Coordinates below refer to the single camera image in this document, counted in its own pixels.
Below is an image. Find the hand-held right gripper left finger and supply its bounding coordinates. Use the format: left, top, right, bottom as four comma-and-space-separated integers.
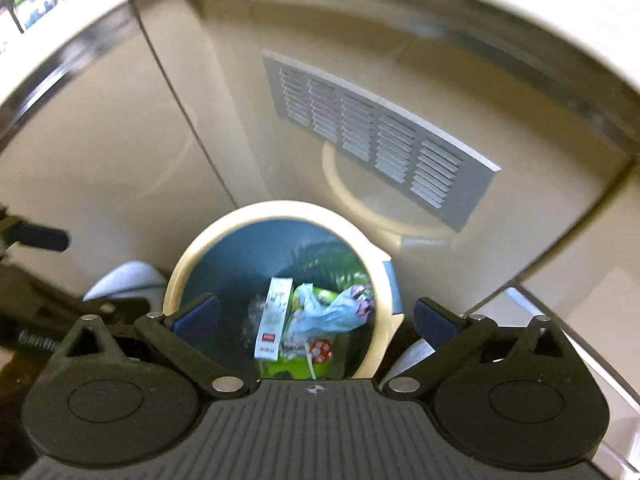
52, 294, 246, 401

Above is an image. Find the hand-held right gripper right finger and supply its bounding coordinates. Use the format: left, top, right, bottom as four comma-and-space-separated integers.
379, 296, 576, 402

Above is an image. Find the cream rimmed trash bin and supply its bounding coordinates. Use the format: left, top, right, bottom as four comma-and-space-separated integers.
162, 201, 403, 381

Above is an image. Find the light blue carton box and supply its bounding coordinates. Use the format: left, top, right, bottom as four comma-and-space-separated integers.
253, 276, 295, 362

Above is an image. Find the blue wrapper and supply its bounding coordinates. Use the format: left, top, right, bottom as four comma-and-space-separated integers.
287, 284, 376, 341

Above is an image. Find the green packet white label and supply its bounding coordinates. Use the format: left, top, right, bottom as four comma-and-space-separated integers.
257, 282, 351, 380

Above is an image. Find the light grey slipper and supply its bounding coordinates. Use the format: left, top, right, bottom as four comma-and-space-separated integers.
82, 260, 168, 303

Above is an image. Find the grey cabinet vent grille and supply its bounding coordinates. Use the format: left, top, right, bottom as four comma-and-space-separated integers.
262, 50, 502, 233

